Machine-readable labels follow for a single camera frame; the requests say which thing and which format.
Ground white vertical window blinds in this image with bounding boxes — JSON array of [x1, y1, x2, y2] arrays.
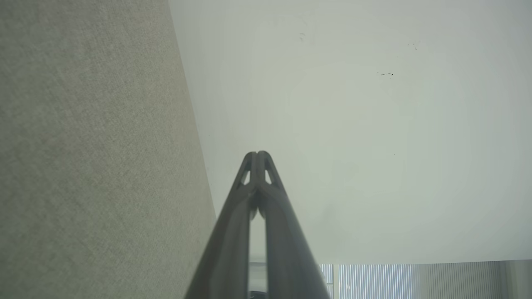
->
[[319, 260, 532, 299]]

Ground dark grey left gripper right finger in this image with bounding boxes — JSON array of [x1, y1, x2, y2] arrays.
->
[[256, 151, 332, 299]]

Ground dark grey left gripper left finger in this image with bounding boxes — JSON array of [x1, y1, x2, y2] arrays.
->
[[184, 152, 257, 299]]

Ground beige grey fabric sofa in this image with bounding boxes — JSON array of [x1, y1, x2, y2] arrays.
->
[[0, 0, 217, 299]]

